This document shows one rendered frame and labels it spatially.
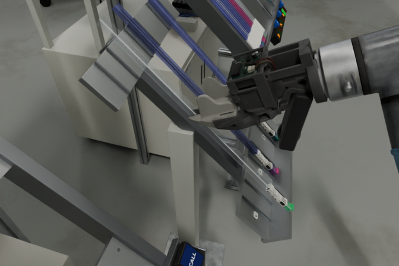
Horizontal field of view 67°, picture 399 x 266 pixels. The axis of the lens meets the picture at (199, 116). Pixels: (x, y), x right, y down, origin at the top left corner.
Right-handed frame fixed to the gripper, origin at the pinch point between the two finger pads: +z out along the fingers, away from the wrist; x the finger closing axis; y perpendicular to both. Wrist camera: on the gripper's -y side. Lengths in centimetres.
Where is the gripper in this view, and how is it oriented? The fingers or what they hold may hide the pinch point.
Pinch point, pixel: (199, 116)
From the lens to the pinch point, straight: 51.2
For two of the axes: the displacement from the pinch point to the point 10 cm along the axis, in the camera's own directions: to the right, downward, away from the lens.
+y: -4.4, -7.2, -5.3
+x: -2.2, 6.6, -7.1
